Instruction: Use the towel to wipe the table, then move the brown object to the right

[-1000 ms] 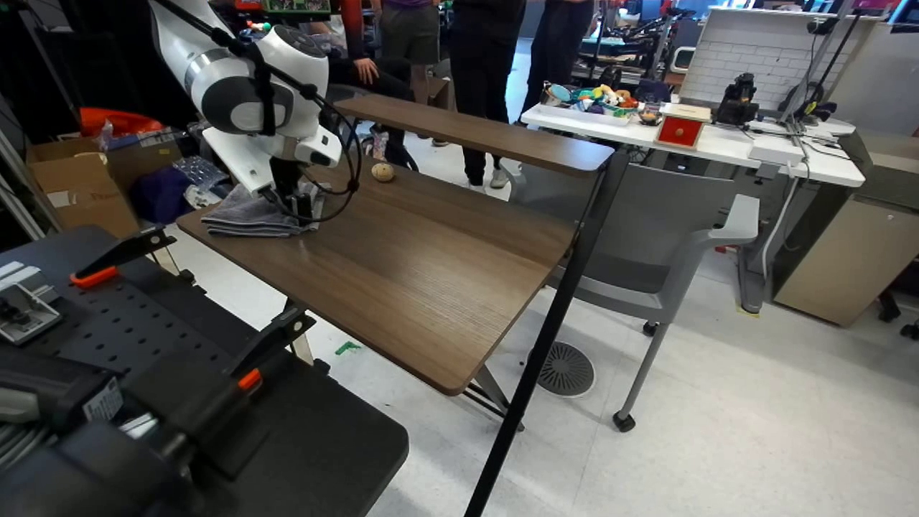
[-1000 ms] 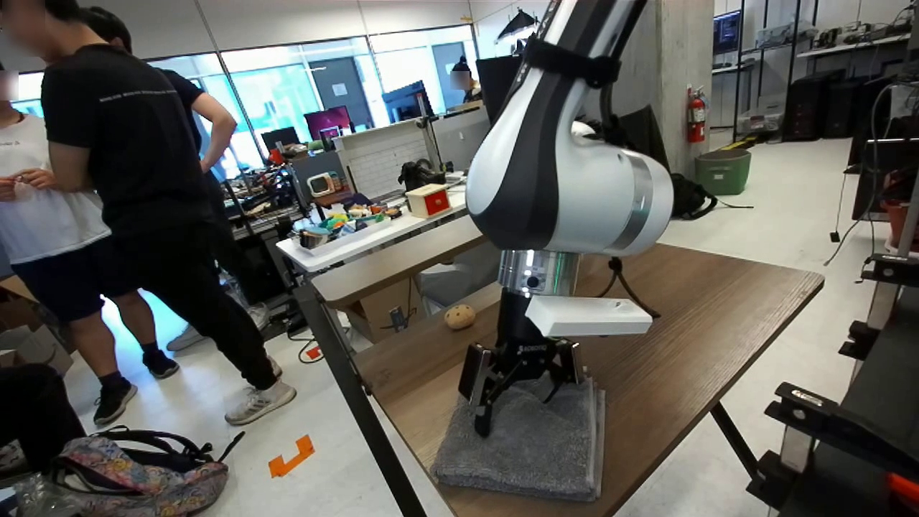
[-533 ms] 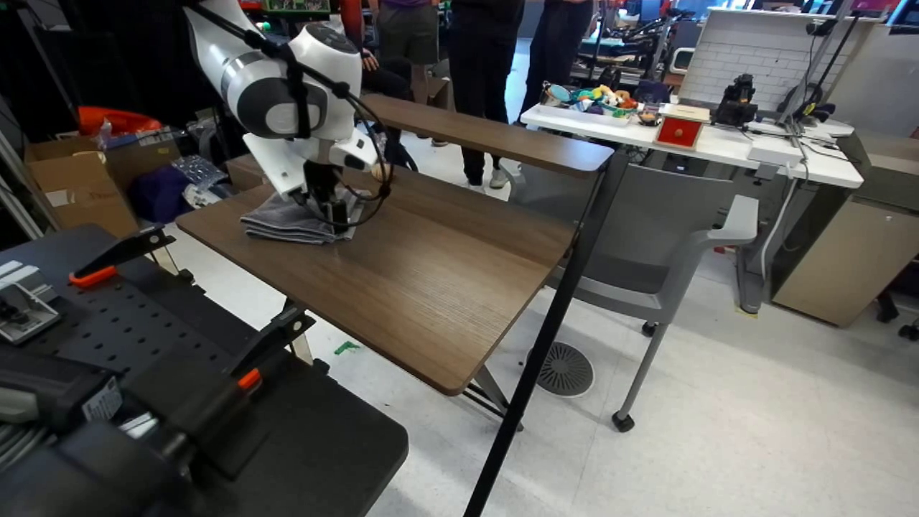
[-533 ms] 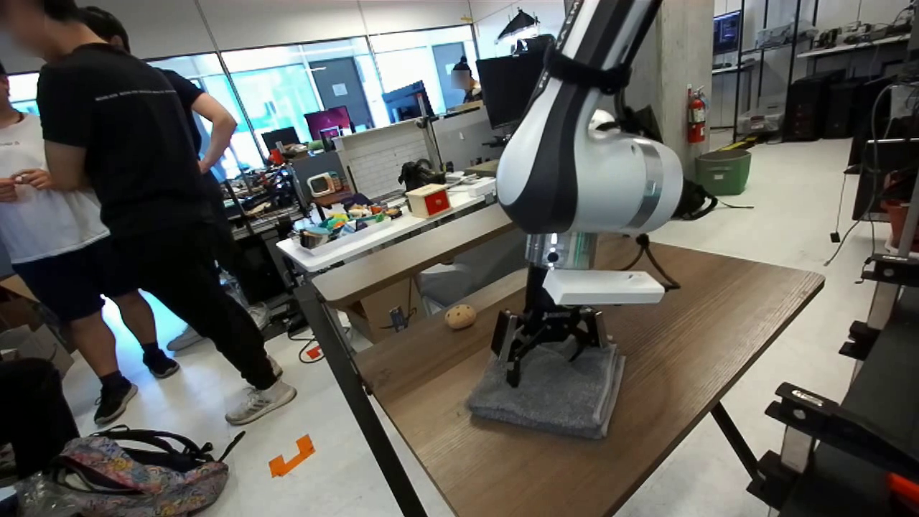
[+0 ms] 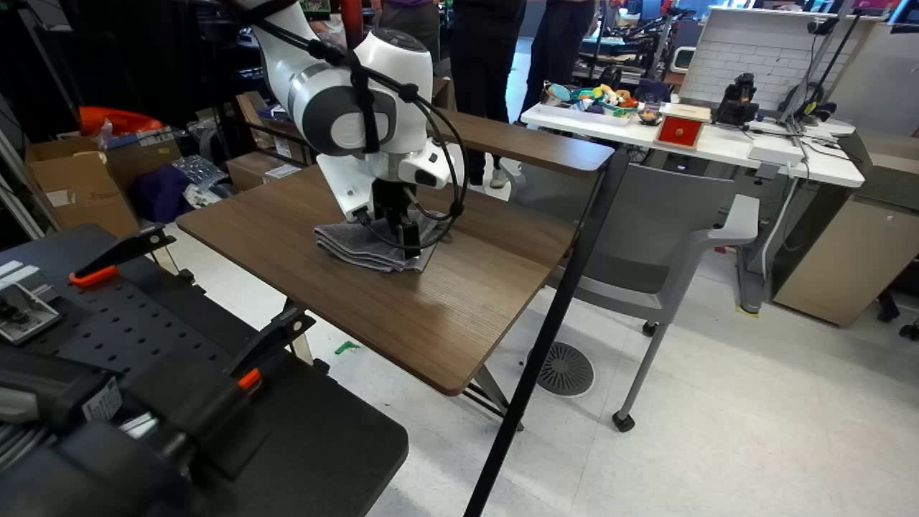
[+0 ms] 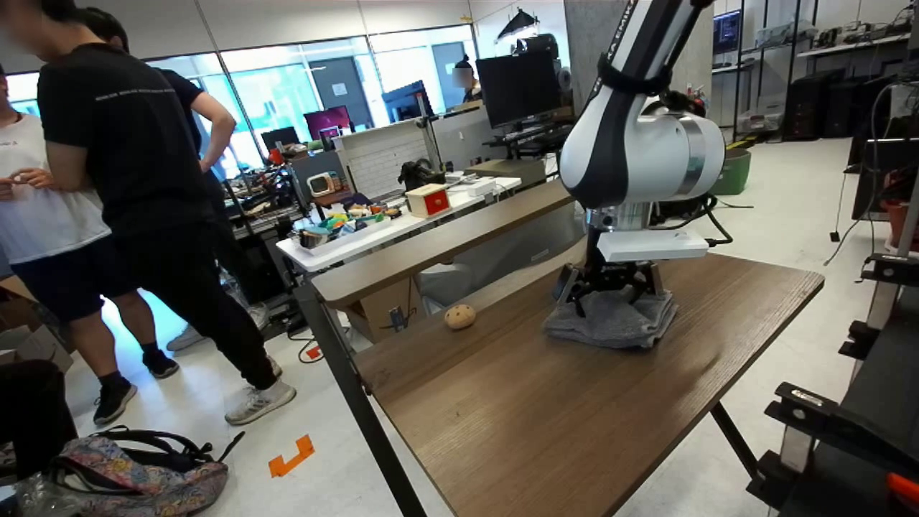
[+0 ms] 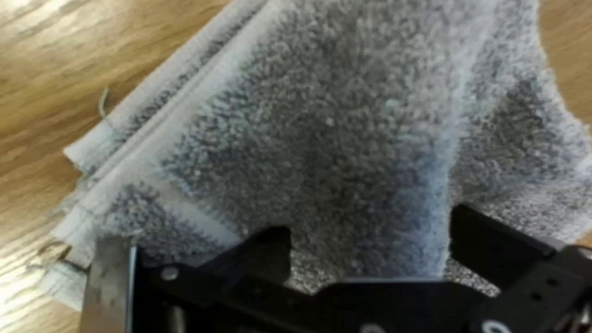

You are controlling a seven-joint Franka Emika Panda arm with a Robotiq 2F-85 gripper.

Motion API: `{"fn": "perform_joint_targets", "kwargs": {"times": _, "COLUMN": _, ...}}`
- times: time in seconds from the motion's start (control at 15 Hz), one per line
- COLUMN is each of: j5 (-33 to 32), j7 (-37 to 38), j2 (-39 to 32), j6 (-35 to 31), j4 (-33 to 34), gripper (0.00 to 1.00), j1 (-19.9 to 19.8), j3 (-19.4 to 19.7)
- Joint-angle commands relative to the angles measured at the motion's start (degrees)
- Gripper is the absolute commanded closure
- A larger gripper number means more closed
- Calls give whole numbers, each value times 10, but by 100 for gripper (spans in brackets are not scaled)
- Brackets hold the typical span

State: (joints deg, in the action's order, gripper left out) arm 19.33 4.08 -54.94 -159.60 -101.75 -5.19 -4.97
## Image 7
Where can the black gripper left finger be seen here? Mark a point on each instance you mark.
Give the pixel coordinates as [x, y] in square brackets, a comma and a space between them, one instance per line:
[259, 260]

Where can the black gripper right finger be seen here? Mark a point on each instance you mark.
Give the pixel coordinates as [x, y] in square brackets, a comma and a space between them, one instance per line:
[493, 247]

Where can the grey towel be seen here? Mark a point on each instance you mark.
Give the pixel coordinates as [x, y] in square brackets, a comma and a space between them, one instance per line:
[339, 123]

